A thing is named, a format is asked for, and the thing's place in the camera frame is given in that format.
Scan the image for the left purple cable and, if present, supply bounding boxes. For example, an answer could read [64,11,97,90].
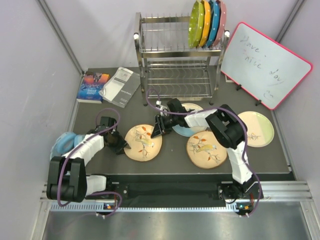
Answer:
[56,107,123,216]

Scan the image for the green and cream plate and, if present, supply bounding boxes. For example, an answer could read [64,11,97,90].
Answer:
[238,111,275,148]

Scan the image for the steel two-tier dish rack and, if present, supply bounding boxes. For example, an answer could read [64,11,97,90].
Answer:
[133,12,230,104]

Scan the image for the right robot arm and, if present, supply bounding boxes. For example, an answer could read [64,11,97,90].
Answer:
[150,98,262,200]

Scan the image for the pink framed whiteboard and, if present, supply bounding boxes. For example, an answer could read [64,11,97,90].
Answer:
[221,22,313,110]

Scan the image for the orange polka dot plate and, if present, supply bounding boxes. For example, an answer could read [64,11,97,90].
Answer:
[198,0,211,48]

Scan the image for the blue cover paperback book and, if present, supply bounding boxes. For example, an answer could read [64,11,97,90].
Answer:
[76,71,110,104]

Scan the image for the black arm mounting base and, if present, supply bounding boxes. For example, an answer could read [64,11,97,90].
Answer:
[101,174,264,215]

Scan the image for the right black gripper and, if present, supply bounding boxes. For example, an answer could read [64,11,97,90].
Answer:
[150,114,178,140]

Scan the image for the blue and cream plate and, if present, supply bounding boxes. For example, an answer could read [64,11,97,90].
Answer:
[172,103,207,137]

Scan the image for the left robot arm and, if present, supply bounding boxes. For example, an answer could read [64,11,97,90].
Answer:
[46,116,131,203]

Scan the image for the pink polka dot plate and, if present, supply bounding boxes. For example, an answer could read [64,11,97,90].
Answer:
[212,0,227,47]

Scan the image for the blue polka dot plate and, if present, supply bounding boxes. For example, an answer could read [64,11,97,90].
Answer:
[204,0,220,48]

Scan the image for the grey white manual booklet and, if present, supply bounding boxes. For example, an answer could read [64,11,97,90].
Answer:
[99,67,141,108]

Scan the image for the green polka dot plate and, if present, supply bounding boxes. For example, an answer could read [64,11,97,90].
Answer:
[188,0,205,49]

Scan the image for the beige bird plate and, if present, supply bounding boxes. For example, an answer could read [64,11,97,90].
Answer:
[124,124,163,162]
[186,130,228,169]

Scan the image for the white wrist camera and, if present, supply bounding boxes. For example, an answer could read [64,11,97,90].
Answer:
[155,100,168,116]

